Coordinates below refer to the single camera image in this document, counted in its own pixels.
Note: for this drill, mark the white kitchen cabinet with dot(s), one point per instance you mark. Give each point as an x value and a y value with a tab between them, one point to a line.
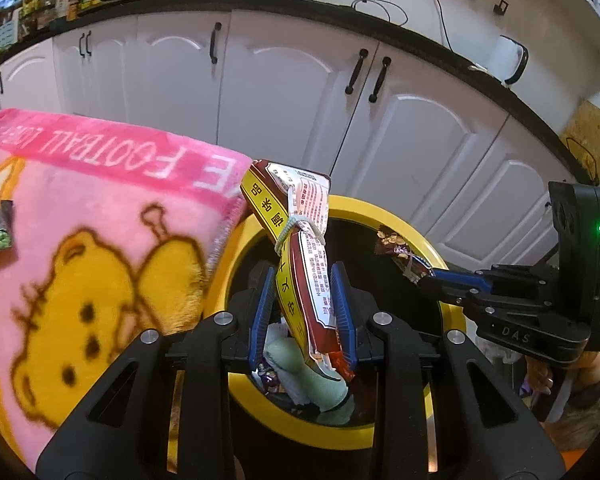
290	85

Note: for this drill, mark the purple candy wrapper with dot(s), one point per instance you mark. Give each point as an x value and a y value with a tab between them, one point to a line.
267	377

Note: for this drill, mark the cork board panel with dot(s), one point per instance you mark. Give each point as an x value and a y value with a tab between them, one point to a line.
595	135

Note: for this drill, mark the brown nut bar wrapper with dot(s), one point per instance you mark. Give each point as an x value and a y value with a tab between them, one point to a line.
397	250

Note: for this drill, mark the black kitchen countertop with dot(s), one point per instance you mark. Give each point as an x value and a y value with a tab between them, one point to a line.
330	15

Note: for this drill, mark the row of seasoning bottles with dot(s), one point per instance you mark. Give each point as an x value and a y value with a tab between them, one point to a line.
40	10

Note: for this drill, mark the pink printed cartoon blanket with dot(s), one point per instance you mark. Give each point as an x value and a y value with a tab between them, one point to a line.
80	210

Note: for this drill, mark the red yellow snack packet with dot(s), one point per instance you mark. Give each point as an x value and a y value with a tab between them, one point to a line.
300	260

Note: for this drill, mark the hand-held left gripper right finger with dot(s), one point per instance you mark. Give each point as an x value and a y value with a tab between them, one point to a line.
343	312

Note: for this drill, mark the white tissue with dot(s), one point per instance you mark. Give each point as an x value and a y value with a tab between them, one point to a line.
280	340

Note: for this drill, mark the black wall hook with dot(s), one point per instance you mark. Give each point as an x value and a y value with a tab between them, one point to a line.
501	7

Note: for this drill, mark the person's right hand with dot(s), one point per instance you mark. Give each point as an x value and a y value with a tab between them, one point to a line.
539	375

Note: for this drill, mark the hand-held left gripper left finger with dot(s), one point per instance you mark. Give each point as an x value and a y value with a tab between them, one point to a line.
261	322

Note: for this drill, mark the yellow rimmed black trash bin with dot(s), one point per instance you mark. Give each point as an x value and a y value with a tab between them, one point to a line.
405	410

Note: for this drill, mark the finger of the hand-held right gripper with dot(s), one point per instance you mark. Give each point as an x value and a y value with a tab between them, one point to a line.
467	279
452	294

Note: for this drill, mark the white electric kettle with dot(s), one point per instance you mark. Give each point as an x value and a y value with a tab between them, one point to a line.
502	57

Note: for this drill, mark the pale green cloth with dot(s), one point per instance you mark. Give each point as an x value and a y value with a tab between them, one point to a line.
320	390

